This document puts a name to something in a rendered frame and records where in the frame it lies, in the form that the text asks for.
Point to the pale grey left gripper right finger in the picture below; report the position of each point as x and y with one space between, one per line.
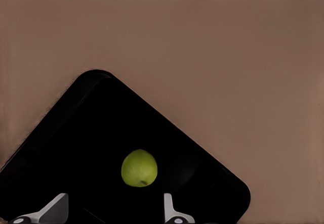
170 211

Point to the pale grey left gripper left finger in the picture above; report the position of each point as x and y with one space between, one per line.
54 211

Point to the green apple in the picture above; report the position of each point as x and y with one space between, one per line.
139 168

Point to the black tray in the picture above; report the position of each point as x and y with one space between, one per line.
96 143

